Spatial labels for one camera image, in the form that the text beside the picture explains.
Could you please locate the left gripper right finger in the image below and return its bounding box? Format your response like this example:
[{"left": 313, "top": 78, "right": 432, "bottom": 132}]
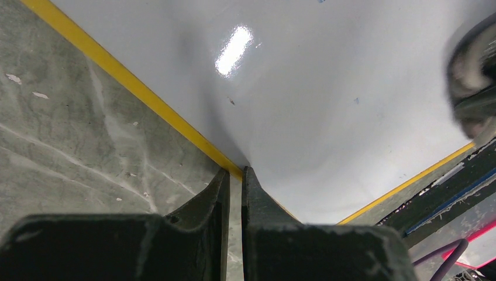
[{"left": 242, "top": 167, "right": 416, "bottom": 280}]

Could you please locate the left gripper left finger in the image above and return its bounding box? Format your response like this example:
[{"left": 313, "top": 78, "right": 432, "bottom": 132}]
[{"left": 1, "top": 169, "right": 230, "bottom": 280}]

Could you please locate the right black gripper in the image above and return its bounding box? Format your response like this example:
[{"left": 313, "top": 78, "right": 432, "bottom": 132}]
[{"left": 446, "top": 14, "right": 495, "bottom": 140}]

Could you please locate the yellow framed whiteboard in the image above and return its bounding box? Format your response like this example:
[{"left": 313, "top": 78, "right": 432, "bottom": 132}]
[{"left": 26, "top": 1, "right": 495, "bottom": 223}]

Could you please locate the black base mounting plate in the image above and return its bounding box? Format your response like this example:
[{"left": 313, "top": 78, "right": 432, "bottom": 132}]
[{"left": 376, "top": 139, "right": 495, "bottom": 248}]

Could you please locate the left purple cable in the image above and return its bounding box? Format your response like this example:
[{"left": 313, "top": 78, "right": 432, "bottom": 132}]
[{"left": 412, "top": 238, "right": 470, "bottom": 281}]

